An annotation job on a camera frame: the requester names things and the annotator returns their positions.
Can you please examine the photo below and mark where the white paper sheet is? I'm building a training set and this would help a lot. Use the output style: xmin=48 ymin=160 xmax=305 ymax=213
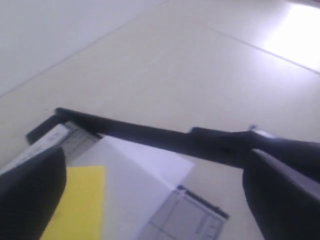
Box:
xmin=70 ymin=136 xmax=194 ymax=240

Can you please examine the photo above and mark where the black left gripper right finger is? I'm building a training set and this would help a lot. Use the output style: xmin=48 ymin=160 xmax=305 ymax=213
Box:
xmin=242 ymin=149 xmax=320 ymax=240

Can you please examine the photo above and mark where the yellow cube block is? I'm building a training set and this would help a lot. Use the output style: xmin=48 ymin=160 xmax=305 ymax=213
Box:
xmin=41 ymin=166 xmax=105 ymax=240

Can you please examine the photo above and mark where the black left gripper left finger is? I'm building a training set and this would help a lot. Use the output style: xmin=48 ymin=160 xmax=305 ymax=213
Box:
xmin=0 ymin=146 xmax=67 ymax=240

